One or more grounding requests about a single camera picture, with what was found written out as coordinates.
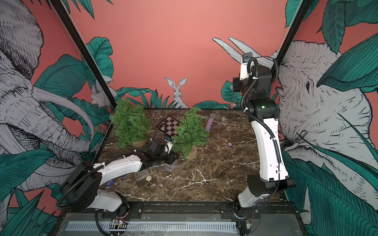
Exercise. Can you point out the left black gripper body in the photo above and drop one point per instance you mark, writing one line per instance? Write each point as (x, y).
(157, 157)

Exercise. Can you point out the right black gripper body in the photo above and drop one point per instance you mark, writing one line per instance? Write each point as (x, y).
(239, 87)

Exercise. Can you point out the small christmas tree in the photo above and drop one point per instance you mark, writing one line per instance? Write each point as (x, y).
(191, 132)
(131, 125)

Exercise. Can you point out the clear battery box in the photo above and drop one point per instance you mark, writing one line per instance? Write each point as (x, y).
(141, 175)
(170, 167)

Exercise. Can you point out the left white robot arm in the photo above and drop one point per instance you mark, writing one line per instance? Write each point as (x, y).
(81, 190)

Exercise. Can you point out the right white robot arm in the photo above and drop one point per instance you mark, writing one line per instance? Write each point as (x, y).
(262, 112)

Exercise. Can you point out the brown checkered chess board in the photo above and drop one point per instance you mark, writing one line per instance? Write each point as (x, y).
(169, 126)

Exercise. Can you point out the purple glitter tube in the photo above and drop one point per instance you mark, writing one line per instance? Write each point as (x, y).
(210, 122)

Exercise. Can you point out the dark blue round lid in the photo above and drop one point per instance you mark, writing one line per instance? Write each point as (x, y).
(109, 183)

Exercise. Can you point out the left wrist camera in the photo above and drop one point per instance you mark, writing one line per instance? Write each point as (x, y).
(168, 147)

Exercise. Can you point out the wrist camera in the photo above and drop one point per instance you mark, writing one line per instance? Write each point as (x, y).
(245, 66)
(168, 147)

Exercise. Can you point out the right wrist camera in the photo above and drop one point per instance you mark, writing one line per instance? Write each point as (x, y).
(245, 66)

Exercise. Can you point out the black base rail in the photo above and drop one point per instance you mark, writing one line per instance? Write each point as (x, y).
(227, 210)

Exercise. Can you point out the white slotted cable duct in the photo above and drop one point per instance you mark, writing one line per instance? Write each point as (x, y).
(223, 227)

